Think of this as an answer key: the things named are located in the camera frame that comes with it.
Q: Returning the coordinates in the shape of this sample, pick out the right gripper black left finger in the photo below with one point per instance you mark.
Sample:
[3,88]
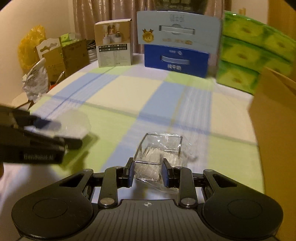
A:
[114,178]

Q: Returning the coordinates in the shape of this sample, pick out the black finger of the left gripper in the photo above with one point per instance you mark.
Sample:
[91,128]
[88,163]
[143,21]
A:
[30,140]
[19,118]

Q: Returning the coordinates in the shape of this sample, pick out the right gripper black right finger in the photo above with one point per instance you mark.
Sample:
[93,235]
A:
[182,179]

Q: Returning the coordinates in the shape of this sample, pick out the clear plastic lid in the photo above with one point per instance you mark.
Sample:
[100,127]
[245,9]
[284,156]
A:
[70,124]

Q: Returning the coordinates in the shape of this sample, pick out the clear plastic box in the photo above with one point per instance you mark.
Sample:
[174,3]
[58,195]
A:
[153,149]

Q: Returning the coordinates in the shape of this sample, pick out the crumpled white paper bag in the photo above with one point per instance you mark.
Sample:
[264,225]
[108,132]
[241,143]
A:
[36,82]

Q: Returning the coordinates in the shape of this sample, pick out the yellow plastic bag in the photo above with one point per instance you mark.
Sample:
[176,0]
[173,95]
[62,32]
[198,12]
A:
[27,53]

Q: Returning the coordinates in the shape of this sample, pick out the checked tablecloth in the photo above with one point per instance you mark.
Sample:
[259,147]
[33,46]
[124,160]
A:
[124,103]

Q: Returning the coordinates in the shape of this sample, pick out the brown cardboard boxes pile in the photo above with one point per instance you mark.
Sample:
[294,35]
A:
[64,56]

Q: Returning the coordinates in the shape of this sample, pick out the brown cardboard box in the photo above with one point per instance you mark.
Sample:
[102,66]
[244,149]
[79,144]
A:
[272,113]

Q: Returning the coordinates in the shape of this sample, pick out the white beige product box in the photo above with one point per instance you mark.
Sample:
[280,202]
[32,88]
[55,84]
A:
[113,39]

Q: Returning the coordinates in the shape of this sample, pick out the beige curtain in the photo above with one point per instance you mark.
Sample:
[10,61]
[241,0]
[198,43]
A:
[87,13]

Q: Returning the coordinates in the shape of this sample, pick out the blue milk carton box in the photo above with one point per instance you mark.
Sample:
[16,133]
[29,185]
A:
[178,41]

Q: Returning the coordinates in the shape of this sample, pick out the green tissue pack stack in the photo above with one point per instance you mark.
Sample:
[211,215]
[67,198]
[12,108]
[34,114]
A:
[247,47]

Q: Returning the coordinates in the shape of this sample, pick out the dark gift box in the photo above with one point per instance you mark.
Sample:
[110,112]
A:
[190,6]

